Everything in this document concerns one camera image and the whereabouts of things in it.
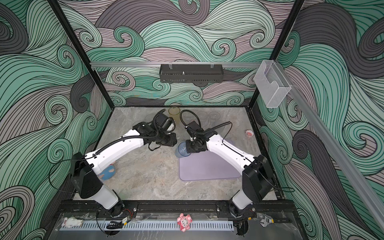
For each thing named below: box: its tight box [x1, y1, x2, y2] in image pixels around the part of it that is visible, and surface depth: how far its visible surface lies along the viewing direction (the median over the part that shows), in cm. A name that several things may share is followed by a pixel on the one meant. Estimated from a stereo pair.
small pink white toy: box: [244, 129, 254, 138], surface depth 101 cm
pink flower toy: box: [177, 213, 193, 232], surface depth 69 cm
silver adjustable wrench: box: [259, 215, 274, 227], surface depth 71 cm
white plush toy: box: [61, 217, 84, 229], surface depth 70 cm
